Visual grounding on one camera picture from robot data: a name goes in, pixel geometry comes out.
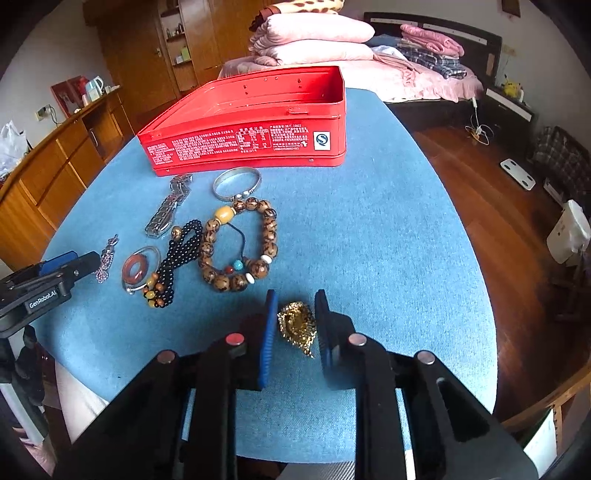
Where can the red tin box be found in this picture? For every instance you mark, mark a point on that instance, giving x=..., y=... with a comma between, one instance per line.
x=254, y=138

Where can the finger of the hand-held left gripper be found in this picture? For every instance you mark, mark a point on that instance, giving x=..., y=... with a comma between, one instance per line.
x=57, y=263
x=83, y=267

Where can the wide silver bangle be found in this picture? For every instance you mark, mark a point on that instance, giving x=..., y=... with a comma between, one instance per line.
x=238, y=197

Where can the white bathroom scale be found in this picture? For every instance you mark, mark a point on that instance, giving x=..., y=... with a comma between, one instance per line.
x=517, y=174

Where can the folded pink clothes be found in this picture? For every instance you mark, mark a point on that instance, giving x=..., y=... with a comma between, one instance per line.
x=431, y=39

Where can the folded plaid clothes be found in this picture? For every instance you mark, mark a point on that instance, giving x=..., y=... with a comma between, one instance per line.
x=436, y=62

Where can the wall socket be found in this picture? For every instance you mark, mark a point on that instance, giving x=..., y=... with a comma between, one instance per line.
x=43, y=113

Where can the silver wrist watch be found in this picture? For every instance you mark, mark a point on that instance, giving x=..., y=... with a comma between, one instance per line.
x=166, y=208

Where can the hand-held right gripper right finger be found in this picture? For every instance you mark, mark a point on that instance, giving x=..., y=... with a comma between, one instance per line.
x=324, y=325

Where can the thin silver bangle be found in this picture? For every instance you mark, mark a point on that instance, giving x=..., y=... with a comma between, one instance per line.
x=131, y=290

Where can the yellow plush toy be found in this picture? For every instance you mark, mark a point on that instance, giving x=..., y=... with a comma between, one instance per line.
x=511, y=88

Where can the white electric kettle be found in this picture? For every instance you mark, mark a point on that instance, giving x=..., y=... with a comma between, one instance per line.
x=94, y=88

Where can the white appliance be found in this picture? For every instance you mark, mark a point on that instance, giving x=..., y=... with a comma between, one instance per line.
x=568, y=233

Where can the bed with pink sheet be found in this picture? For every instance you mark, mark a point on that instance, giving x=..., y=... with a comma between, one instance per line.
x=415, y=83

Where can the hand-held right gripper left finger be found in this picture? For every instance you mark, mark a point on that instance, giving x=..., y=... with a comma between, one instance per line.
x=267, y=344

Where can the leopard print blanket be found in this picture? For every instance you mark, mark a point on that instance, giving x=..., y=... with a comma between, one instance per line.
x=304, y=7

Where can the red picture frame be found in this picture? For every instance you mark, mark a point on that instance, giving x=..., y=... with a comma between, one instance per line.
x=62, y=94

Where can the white plastic bag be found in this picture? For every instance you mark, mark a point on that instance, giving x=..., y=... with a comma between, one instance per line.
x=11, y=147

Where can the folded pink quilt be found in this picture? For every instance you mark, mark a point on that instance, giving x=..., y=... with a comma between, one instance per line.
x=314, y=51
x=314, y=26

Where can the dark nightstand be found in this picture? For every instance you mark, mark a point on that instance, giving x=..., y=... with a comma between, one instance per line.
x=508, y=113

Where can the wooden wardrobe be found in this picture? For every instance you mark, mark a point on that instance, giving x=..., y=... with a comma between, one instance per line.
x=138, y=46

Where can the brown wall picture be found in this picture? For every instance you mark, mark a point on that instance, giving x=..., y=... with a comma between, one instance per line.
x=511, y=7

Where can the wooden sideboard cabinet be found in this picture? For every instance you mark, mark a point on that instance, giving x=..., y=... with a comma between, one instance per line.
x=51, y=175

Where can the wooden chair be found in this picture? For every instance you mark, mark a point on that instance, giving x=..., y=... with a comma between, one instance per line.
x=554, y=404

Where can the plaid bag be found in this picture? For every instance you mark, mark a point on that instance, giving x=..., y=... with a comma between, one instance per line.
x=561, y=159

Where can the gold filigree pendant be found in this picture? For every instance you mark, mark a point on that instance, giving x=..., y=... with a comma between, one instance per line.
x=295, y=325

